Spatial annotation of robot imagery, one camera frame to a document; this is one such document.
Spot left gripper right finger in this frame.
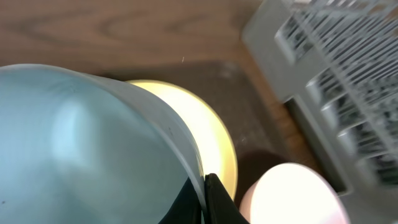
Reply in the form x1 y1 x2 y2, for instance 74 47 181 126
205 173 249 224

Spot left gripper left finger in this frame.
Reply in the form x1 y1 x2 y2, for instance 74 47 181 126
159 179 201 224

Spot pink bowl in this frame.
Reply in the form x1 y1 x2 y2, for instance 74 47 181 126
239 163 350 224

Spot light blue bowl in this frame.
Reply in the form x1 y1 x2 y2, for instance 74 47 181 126
1 64 207 223

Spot grey dishwasher rack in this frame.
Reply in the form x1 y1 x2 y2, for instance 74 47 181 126
242 0 397 223

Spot yellow plate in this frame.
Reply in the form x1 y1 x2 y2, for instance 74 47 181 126
128 80 238 199

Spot brown serving tray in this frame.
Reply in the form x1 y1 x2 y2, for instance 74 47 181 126
99 60 324 209

